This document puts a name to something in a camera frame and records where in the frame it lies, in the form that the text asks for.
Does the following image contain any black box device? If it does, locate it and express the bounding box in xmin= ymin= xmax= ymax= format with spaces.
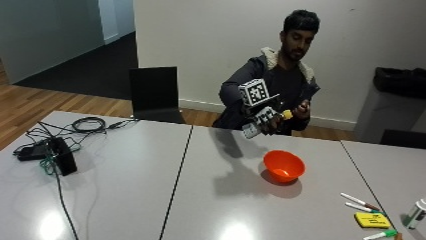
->
xmin=47 ymin=136 xmax=79 ymax=177

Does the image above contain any white marker with red cap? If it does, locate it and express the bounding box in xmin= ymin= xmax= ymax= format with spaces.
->
xmin=340 ymin=192 xmax=384 ymax=212

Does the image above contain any long black cable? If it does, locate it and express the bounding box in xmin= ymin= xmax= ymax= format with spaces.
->
xmin=36 ymin=121 xmax=81 ymax=240

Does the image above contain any green cable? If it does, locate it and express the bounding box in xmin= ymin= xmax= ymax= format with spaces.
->
xmin=39 ymin=155 xmax=60 ymax=177

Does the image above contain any orange plastic bowl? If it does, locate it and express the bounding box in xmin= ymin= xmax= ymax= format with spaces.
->
xmin=262 ymin=149 xmax=308 ymax=184

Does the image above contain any grey bin with black bag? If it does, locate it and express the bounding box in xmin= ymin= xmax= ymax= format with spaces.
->
xmin=353 ymin=66 xmax=426 ymax=145

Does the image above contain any flat black device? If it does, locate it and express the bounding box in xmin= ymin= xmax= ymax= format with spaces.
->
xmin=16 ymin=143 xmax=51 ymax=162

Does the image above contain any white marker with green cap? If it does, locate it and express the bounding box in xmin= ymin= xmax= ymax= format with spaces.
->
xmin=362 ymin=228 xmax=400 ymax=240

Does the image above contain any white marker with green tip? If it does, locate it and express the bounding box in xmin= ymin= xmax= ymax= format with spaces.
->
xmin=344 ymin=201 xmax=382 ymax=215

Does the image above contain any the person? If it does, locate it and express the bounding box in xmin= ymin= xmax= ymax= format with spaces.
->
xmin=212 ymin=9 xmax=322 ymax=137

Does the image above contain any black chair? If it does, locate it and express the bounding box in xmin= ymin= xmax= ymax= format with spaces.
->
xmin=128 ymin=66 xmax=187 ymax=125
xmin=380 ymin=128 xmax=426 ymax=150

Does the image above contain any yellow sponge eraser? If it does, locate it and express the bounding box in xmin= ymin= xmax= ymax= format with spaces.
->
xmin=353 ymin=211 xmax=393 ymax=230

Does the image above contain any white marker cube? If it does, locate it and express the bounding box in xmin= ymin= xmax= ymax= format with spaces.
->
xmin=237 ymin=78 xmax=273 ymax=108

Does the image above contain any white bottle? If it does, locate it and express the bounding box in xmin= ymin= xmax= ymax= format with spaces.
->
xmin=405 ymin=198 xmax=426 ymax=231

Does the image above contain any coiled black cable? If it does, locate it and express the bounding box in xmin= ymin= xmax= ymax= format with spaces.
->
xmin=71 ymin=116 xmax=140 ymax=134

